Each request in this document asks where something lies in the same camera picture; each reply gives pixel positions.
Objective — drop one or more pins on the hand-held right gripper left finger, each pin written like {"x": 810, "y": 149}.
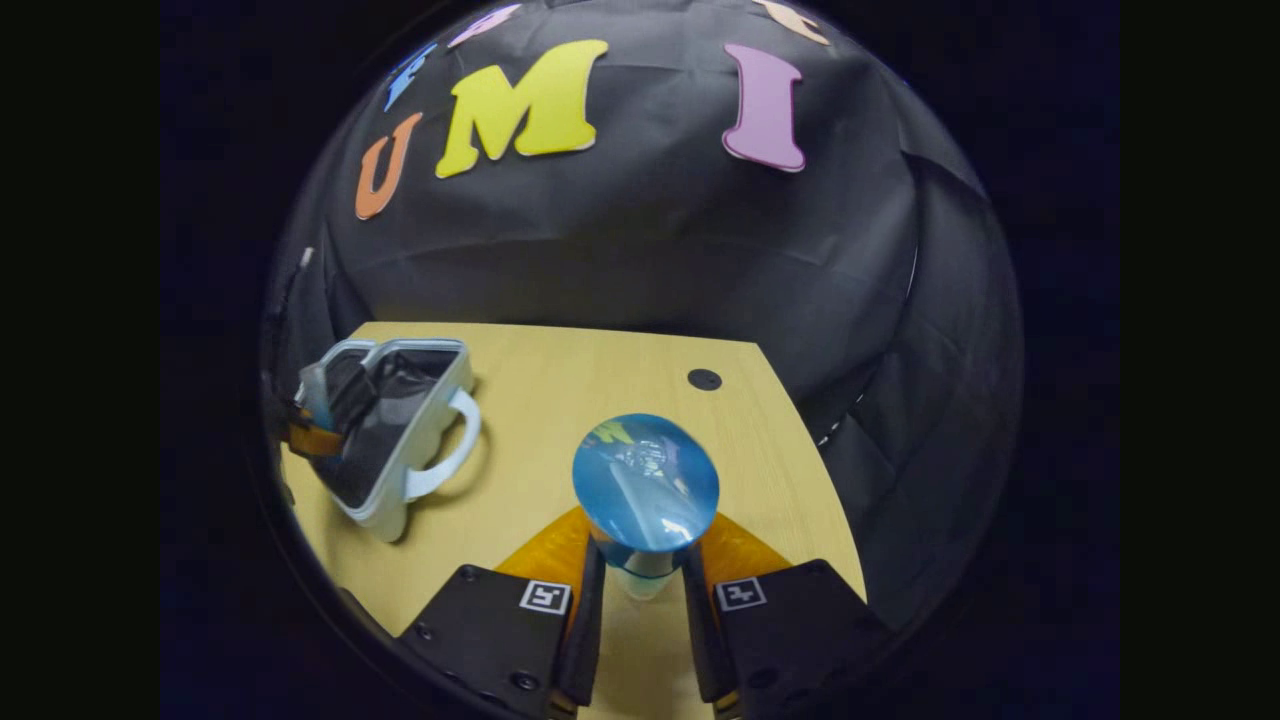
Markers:
{"x": 585, "y": 630}

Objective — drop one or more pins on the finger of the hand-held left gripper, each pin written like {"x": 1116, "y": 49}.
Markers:
{"x": 312, "y": 440}

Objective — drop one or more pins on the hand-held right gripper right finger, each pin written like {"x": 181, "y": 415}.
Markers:
{"x": 700, "y": 640}

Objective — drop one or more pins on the light blue suitcase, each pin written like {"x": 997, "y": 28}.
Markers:
{"x": 392, "y": 518}

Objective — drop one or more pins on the black backdrop cloth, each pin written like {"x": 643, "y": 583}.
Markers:
{"x": 620, "y": 250}

